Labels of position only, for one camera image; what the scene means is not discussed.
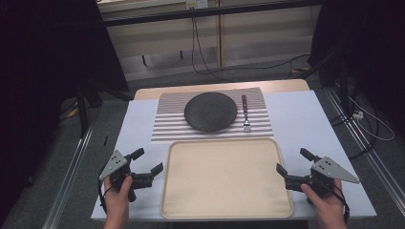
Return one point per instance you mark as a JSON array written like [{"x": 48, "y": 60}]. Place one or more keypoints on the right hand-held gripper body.
[{"x": 324, "y": 173}]

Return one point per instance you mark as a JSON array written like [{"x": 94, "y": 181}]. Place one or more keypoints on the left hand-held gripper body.
[{"x": 118, "y": 173}]

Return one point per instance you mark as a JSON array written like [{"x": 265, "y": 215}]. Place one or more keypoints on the person's left hand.
[{"x": 117, "y": 202}]

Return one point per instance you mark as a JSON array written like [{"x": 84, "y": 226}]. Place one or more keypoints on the person's right hand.
[{"x": 328, "y": 205}]

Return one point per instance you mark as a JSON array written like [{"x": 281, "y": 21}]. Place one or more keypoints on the white table cover board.
[{"x": 296, "y": 127}]

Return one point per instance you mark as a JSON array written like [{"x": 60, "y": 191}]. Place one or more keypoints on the small black floor object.
[{"x": 105, "y": 140}]

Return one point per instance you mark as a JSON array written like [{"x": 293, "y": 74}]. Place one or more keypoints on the striped placemat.
[{"x": 168, "y": 124}]

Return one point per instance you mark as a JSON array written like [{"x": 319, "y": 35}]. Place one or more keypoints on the beige tray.
[{"x": 224, "y": 181}]

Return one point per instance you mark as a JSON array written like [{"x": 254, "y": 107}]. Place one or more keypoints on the white power strip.
[{"x": 358, "y": 114}]

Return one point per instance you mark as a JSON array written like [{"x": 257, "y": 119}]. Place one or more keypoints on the black metal stand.
[{"x": 83, "y": 111}]

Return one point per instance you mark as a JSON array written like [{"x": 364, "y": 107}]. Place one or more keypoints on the dark round plate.
[{"x": 210, "y": 112}]

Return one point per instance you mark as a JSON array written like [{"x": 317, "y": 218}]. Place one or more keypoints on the light wooden cabinet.
[{"x": 264, "y": 41}]

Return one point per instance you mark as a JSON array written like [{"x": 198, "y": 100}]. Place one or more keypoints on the black curtain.
[
  {"x": 41, "y": 63},
  {"x": 369, "y": 47}
]

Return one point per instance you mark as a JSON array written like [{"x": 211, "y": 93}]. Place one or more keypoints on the black horizontal bar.
[{"x": 203, "y": 13}]

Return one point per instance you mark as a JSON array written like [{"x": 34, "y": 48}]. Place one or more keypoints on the aluminium floor rail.
[
  {"x": 68, "y": 181},
  {"x": 366, "y": 152}
]

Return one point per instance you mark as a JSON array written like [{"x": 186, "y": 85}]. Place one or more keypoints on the white wall socket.
[{"x": 196, "y": 4}]

